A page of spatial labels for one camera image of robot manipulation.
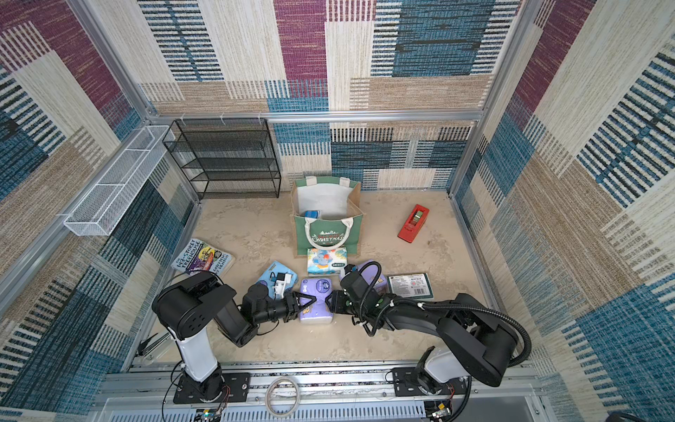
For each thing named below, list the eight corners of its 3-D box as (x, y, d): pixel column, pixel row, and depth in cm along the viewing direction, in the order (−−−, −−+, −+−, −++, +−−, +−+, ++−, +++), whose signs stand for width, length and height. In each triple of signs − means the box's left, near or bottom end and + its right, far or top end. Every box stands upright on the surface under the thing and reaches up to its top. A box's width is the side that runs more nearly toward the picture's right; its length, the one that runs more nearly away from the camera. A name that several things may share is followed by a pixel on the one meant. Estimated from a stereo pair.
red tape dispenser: (398, 237, 107) (400, 227, 102) (413, 212, 115) (416, 201, 110) (412, 244, 105) (416, 234, 100) (426, 218, 113) (430, 207, 108)
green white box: (389, 302, 90) (391, 295, 86) (386, 280, 95) (388, 273, 91) (429, 302, 90) (433, 295, 86) (424, 280, 95) (428, 272, 91)
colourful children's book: (175, 267, 100) (170, 262, 97) (195, 243, 107) (190, 238, 104) (220, 282, 96) (216, 277, 93) (238, 256, 103) (234, 251, 100)
